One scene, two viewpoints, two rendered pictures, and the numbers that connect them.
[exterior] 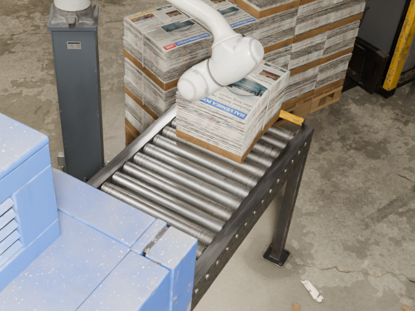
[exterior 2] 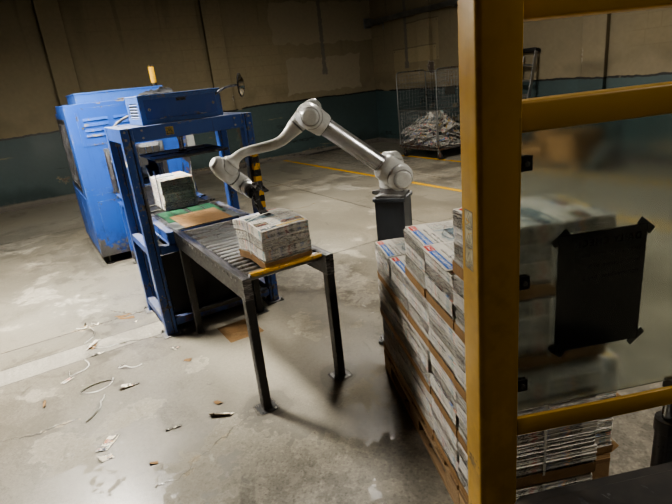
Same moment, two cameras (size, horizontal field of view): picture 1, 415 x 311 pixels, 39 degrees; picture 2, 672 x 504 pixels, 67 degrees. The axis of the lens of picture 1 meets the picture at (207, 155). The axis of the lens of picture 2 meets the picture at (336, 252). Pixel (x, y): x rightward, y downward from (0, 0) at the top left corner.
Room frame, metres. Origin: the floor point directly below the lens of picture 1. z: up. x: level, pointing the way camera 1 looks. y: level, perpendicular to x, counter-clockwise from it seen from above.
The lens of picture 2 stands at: (3.66, -2.17, 1.73)
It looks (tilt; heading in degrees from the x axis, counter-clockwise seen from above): 19 degrees down; 124
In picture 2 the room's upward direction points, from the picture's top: 6 degrees counter-clockwise
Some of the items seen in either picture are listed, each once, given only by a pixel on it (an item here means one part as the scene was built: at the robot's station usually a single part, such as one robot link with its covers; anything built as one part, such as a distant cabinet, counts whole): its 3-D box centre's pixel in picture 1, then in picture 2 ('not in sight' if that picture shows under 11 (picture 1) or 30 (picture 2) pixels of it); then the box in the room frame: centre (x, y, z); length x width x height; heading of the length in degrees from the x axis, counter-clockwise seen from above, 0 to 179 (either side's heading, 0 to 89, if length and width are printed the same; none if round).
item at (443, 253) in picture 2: not in sight; (479, 250); (3.13, -0.40, 1.06); 0.37 x 0.28 x 0.01; 41
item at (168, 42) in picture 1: (228, 71); (446, 348); (2.86, -0.07, 0.42); 1.17 x 0.39 x 0.83; 131
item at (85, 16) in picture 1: (73, 11); (389, 190); (2.25, 0.63, 1.03); 0.22 x 0.18 x 0.06; 10
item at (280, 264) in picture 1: (276, 254); (266, 406); (1.89, -0.39, 0.01); 0.14 x 0.13 x 0.01; 64
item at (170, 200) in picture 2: not in sight; (173, 190); (0.01, 0.83, 0.93); 0.38 x 0.30 x 0.26; 154
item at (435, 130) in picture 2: not in sight; (431, 113); (-0.33, 7.89, 0.85); 1.21 x 0.83 x 1.71; 154
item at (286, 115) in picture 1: (257, 103); (286, 264); (2.02, -0.18, 0.81); 0.43 x 0.03 x 0.02; 64
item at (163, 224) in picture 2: not in sight; (196, 220); (0.52, 0.58, 0.75); 0.70 x 0.65 x 0.10; 154
